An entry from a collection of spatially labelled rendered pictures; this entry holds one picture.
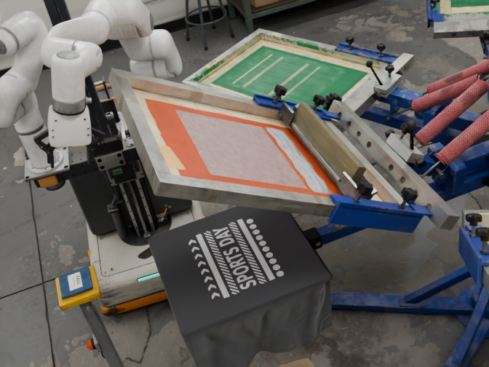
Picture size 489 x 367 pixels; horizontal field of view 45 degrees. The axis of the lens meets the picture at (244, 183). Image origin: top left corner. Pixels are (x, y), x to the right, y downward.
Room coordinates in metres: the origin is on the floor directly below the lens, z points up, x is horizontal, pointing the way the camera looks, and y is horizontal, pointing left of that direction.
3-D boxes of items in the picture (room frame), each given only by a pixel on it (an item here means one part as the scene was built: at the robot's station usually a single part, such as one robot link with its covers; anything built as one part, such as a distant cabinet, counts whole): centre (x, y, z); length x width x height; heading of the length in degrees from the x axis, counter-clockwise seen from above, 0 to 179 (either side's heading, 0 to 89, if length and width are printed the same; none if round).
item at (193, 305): (1.33, 0.07, 0.95); 0.48 x 0.44 x 0.01; 104
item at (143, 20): (1.60, 0.26, 1.68); 0.21 x 0.15 x 0.16; 170
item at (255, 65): (2.25, -0.38, 1.05); 1.08 x 0.61 x 0.23; 44
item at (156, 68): (1.84, 0.25, 1.37); 0.13 x 0.10 x 0.16; 80
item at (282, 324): (1.13, 0.02, 0.74); 0.46 x 0.04 x 0.42; 104
